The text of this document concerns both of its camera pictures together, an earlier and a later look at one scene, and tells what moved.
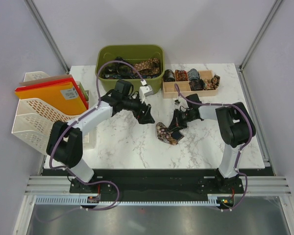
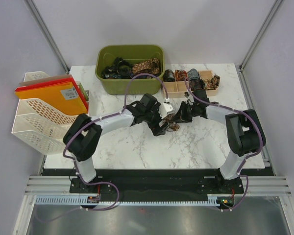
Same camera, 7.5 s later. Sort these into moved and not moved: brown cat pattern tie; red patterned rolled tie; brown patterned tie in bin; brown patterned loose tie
Moved: brown cat pattern tie
Not moved: brown patterned loose tie; red patterned rolled tie; brown patterned tie in bin
